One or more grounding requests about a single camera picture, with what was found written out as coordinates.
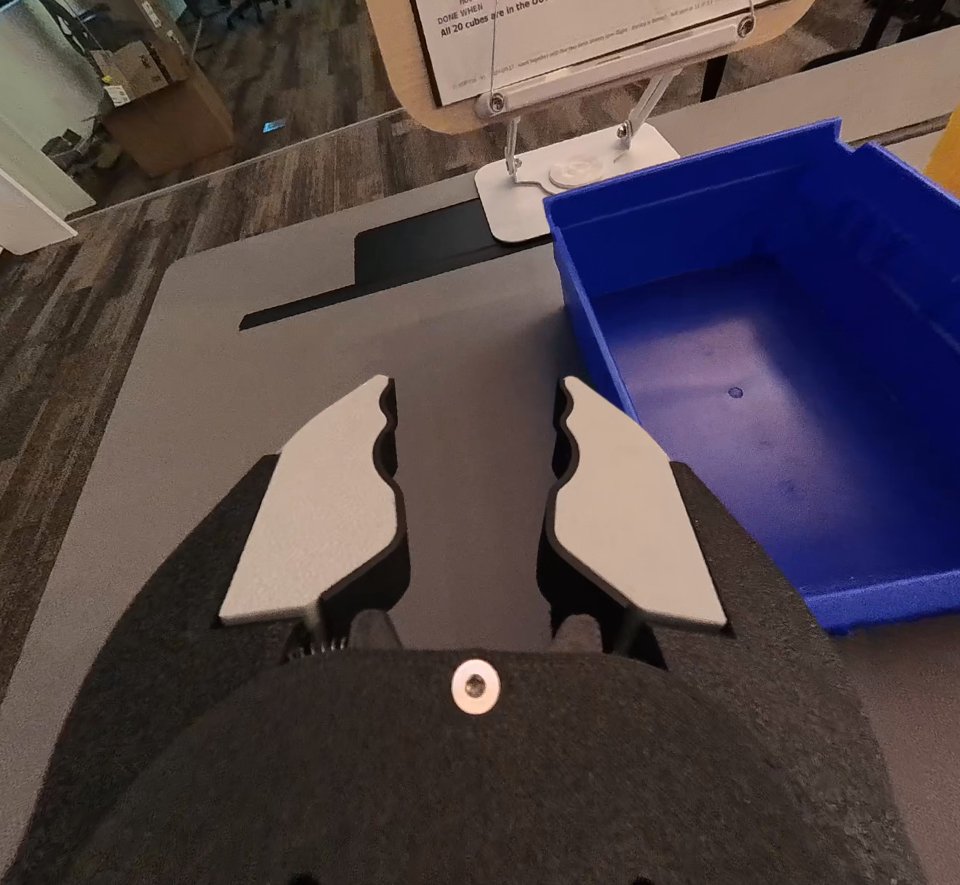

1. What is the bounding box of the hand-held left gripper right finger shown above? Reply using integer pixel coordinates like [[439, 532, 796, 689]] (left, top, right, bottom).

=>
[[535, 375, 730, 657]]

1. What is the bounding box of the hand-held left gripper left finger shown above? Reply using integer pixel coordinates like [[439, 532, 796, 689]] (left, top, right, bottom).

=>
[[217, 373, 412, 650]]

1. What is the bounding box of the yellow plastic box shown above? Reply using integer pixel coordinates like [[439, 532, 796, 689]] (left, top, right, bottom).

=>
[[926, 127, 960, 198]]

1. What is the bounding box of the blue plastic box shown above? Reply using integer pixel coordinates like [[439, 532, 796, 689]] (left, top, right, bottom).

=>
[[543, 118, 960, 635]]

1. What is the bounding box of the printed instruction sheet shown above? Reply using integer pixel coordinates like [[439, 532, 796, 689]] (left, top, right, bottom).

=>
[[393, 0, 815, 106]]

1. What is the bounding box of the white cabinet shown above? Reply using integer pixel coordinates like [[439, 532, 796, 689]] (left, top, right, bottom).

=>
[[0, 3, 99, 256]]

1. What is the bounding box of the small cardboard box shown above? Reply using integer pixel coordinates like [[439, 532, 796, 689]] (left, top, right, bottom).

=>
[[90, 41, 189, 106]]

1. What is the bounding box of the large cardboard box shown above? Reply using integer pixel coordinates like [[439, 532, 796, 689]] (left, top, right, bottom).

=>
[[101, 71, 235, 177]]

